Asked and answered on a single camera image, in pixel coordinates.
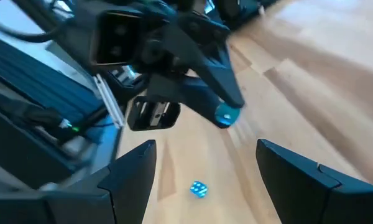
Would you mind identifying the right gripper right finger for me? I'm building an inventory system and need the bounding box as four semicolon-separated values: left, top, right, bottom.
256;139;373;224

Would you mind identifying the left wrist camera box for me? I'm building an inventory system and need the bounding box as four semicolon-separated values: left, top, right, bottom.
91;11;142;68

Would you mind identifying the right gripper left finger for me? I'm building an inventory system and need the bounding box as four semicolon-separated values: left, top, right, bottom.
0;140;157;224

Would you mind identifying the grey metal bracket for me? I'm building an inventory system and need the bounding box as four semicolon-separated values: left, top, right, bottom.
93;73;125;128

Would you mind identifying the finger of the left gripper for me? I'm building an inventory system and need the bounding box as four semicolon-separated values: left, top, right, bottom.
170;23;245;109
147;76;228;128

